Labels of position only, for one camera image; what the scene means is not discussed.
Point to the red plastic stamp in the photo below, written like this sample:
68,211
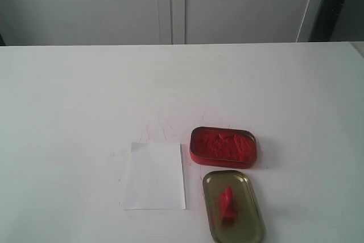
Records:
227,207

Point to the red ink pad tin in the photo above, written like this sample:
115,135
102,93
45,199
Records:
232,148

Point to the white paper sheet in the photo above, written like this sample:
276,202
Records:
154,178

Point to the gold metal tin lid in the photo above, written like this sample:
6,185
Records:
248,225

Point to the grey cabinet doors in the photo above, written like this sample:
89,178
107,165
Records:
104,22

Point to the dark vertical post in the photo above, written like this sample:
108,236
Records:
338,21

